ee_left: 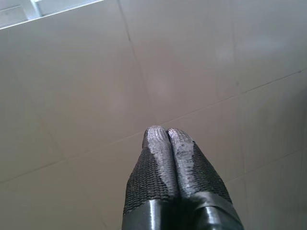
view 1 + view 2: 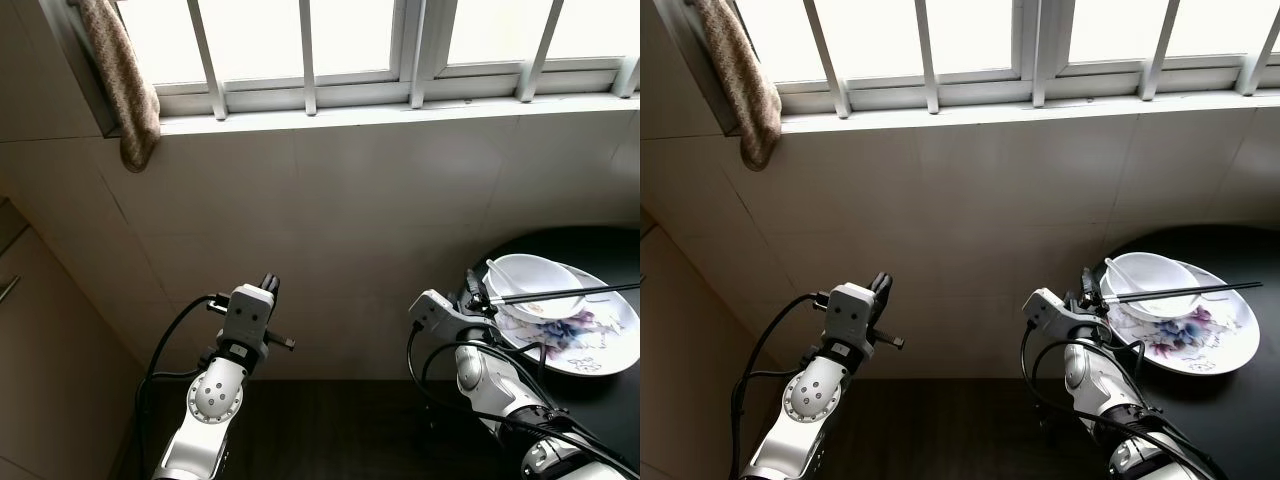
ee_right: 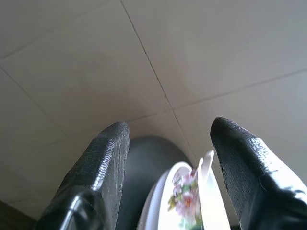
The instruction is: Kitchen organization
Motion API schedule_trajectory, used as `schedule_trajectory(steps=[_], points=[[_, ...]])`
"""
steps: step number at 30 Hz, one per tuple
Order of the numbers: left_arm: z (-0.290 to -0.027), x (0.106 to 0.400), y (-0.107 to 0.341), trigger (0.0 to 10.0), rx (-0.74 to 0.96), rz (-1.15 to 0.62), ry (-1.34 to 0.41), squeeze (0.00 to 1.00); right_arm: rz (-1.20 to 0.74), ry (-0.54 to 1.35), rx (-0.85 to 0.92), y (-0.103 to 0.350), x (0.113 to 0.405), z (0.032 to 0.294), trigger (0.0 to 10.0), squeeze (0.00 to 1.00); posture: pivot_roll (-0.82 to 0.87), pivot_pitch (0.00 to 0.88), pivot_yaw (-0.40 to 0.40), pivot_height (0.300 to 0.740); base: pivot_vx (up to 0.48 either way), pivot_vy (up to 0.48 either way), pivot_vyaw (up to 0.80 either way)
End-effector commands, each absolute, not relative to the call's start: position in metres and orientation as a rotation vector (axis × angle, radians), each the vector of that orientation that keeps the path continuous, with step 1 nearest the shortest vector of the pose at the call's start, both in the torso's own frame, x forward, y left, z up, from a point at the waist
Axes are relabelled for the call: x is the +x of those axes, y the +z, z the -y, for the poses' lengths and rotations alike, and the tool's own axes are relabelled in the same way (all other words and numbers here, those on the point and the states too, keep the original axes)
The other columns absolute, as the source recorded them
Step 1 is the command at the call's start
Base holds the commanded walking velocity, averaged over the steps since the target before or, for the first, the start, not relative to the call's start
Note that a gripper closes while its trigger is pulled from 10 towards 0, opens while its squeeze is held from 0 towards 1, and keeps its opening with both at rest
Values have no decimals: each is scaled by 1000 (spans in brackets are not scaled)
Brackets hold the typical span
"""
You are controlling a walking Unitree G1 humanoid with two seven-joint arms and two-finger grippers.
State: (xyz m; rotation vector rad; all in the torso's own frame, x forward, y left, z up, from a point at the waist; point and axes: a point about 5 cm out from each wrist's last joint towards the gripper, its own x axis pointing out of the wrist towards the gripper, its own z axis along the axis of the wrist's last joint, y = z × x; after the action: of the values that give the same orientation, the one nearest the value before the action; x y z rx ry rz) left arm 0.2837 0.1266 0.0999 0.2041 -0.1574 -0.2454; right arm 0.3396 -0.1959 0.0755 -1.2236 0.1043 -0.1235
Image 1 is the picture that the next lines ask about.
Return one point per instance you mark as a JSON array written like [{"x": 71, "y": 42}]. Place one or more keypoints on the white door frame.
[{"x": 14, "y": 14}]

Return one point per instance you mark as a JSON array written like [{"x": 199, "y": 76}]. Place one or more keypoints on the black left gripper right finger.
[{"x": 199, "y": 177}]

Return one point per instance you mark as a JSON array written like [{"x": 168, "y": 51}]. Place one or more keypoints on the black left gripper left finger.
[{"x": 148, "y": 172}]

